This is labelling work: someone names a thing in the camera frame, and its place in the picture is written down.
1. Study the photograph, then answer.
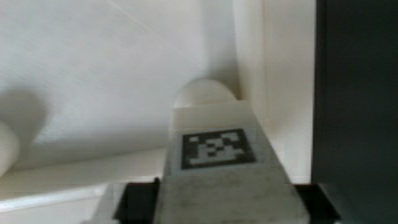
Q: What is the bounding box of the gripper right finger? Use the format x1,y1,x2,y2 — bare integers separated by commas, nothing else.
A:
289,182,362,224

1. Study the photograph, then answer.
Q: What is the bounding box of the white square tabletop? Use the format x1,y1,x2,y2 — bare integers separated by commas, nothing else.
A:
0,0,314,224

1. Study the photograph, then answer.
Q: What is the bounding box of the white table leg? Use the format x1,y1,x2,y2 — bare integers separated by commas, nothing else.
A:
153,79,309,224

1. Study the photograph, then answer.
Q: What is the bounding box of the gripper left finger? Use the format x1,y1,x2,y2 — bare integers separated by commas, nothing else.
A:
87,178,163,224

